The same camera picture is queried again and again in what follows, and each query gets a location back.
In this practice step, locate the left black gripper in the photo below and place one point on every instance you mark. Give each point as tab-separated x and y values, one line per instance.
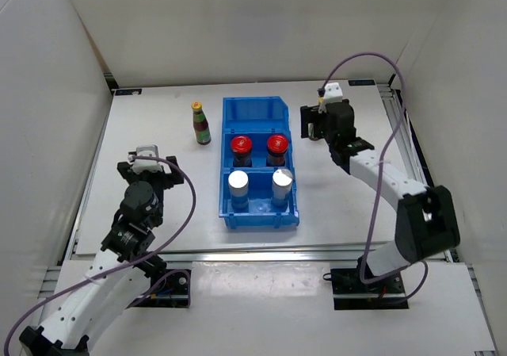
169	178

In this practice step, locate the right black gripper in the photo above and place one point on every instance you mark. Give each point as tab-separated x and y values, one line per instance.
308	115

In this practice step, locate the red-lid chili jar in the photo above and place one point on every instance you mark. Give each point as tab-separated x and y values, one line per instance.
277	146
241	147

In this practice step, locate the yellow-cap sauce bottle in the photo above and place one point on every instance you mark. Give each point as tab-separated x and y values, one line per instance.
200	124
314	132

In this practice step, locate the silver-cap white shaker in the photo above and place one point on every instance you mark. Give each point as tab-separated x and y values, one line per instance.
281	186
238	183

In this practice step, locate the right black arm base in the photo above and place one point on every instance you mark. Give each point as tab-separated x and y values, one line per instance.
350	294

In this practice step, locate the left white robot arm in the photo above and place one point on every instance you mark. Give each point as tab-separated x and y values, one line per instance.
122	269

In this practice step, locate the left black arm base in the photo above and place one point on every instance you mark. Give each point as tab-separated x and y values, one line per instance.
170	290

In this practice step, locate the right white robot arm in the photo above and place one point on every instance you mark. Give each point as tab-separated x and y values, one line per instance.
426	221

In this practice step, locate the right black corner label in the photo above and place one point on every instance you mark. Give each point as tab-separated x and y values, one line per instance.
361	82

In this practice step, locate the black corner label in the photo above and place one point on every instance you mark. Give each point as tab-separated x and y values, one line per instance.
361	82
128	92

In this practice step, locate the left black corner label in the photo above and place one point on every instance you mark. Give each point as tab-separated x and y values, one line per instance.
128	92

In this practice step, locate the blue three-compartment plastic bin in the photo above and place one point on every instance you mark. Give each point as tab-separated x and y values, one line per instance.
258	118

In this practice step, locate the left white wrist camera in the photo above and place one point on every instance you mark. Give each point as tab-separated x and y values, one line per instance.
144	158

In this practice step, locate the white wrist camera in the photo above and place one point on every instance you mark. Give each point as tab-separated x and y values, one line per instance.
144	158
330	93

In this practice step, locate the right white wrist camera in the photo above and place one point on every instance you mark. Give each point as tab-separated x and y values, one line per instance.
330	93

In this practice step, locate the aluminium right rail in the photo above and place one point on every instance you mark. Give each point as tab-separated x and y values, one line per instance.
403	152

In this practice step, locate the aluminium rail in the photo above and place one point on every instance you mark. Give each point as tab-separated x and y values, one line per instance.
403	152
322	253

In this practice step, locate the aluminium front rail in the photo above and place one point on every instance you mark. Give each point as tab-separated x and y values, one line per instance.
322	253

